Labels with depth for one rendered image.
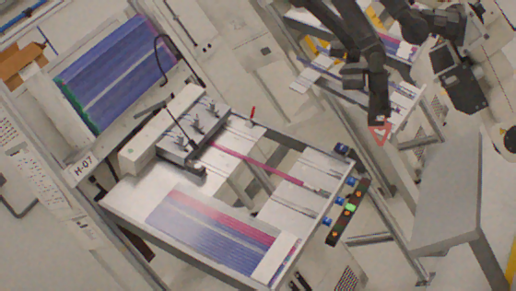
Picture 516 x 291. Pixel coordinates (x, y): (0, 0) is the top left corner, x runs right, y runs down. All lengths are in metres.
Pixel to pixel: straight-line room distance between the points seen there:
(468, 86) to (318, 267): 1.16
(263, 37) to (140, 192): 1.34
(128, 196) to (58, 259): 1.54
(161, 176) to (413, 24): 1.14
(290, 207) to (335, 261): 0.59
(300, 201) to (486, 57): 0.87
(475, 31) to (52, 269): 2.81
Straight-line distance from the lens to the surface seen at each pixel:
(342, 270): 2.64
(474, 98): 1.73
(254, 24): 3.14
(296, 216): 2.08
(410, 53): 2.94
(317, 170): 2.24
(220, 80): 4.59
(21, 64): 2.44
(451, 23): 1.51
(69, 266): 3.64
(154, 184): 2.16
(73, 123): 2.09
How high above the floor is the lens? 1.66
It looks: 18 degrees down
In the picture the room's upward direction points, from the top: 36 degrees counter-clockwise
